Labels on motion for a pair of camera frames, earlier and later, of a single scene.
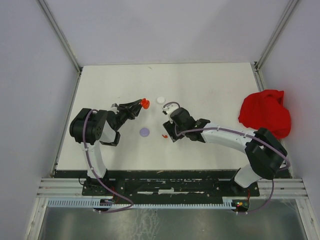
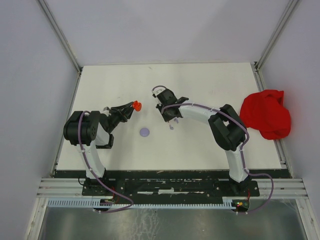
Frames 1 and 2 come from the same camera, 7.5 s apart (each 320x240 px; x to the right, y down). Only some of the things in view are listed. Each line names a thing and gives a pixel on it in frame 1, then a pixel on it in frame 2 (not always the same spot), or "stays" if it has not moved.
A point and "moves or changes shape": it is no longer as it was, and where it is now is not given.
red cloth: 264,109 stays
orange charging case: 145,103 moves or changes shape
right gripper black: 169,126 -> 167,118
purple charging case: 144,132 stays
